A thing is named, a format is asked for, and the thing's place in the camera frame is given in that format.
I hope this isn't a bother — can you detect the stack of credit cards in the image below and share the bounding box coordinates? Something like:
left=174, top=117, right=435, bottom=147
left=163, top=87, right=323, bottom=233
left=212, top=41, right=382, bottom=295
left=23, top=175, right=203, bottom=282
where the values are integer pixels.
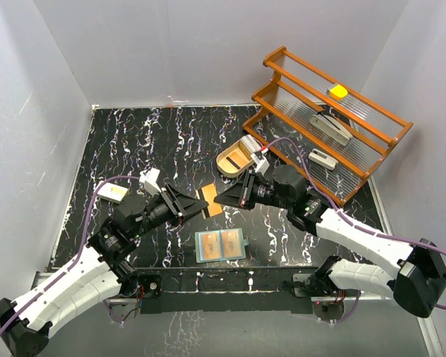
left=241, top=135, right=262, bottom=155

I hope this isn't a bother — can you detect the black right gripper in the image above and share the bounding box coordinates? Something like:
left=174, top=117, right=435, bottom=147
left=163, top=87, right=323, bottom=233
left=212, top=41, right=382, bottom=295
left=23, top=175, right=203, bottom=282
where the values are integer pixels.
left=214, top=169, right=291, bottom=210

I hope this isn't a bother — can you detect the small white stapler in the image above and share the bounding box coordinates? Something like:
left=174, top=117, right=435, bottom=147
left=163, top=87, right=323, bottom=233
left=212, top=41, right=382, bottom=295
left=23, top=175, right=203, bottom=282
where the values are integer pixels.
left=308, top=149, right=338, bottom=171

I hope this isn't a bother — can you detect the beige oval tray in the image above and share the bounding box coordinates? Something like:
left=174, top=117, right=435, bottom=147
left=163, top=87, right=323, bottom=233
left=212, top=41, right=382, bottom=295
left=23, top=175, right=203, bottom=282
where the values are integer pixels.
left=216, top=138, right=253, bottom=179

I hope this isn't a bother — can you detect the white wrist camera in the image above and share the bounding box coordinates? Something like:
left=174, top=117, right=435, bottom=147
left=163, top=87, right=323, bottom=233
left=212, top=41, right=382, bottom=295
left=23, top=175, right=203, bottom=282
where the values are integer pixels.
left=251, top=147, right=269, bottom=175
left=139, top=167, right=161, bottom=196

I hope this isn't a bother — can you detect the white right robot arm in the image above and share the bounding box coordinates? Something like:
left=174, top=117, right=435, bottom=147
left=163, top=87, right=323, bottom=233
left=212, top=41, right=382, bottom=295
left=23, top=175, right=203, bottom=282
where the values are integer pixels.
left=214, top=165, right=446, bottom=318

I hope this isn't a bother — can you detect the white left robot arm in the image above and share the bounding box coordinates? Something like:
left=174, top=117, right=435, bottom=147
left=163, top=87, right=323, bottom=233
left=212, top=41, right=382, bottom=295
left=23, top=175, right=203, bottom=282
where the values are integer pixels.
left=0, top=184, right=208, bottom=356

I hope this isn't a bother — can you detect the green card holder wallet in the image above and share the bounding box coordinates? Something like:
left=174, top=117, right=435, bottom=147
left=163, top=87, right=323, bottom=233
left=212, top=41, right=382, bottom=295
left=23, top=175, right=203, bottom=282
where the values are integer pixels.
left=194, top=228, right=249, bottom=263

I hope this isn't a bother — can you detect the small white cardboard box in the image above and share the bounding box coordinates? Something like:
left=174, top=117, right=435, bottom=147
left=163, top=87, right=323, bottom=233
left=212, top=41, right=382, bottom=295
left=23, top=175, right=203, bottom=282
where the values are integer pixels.
left=97, top=182, right=129, bottom=204

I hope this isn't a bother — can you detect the orange credit card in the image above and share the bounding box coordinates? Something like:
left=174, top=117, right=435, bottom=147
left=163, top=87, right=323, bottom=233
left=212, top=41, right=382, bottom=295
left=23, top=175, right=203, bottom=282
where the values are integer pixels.
left=197, top=183, right=223, bottom=219
left=201, top=232, right=222, bottom=261
left=221, top=229, right=245, bottom=259

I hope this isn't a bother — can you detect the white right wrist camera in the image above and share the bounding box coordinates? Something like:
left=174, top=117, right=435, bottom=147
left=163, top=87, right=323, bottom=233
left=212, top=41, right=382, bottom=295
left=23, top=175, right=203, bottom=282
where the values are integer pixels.
left=251, top=147, right=269, bottom=175

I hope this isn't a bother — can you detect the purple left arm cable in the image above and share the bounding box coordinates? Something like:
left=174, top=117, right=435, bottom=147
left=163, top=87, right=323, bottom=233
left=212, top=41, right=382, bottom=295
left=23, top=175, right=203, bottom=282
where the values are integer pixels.
left=0, top=175, right=142, bottom=353

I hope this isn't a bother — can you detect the card with black stripe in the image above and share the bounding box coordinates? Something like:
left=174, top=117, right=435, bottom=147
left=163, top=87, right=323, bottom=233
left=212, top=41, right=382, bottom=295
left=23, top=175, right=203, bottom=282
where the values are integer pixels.
left=226, top=157, right=241, bottom=170

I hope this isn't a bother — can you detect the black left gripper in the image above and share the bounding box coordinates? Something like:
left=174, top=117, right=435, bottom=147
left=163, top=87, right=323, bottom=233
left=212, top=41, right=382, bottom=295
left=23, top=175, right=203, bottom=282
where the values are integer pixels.
left=131, top=183, right=209, bottom=239

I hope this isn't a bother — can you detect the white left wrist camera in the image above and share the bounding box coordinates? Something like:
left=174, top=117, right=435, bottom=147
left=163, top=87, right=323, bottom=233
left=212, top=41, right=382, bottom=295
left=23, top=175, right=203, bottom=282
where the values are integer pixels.
left=139, top=167, right=161, bottom=196

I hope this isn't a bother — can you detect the grey stapler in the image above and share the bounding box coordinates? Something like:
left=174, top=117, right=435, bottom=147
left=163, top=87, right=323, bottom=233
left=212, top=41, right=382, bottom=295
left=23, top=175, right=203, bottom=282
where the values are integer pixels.
left=309, top=113, right=353, bottom=146

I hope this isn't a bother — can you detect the orange wooden shelf rack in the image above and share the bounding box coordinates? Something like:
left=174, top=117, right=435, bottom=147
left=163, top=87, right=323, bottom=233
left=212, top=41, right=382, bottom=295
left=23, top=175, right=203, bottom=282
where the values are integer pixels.
left=243, top=46, right=413, bottom=207

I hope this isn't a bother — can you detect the yellow sticky note block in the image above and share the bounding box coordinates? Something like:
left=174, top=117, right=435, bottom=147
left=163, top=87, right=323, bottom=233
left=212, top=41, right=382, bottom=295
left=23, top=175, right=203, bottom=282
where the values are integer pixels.
left=326, top=83, right=349, bottom=100

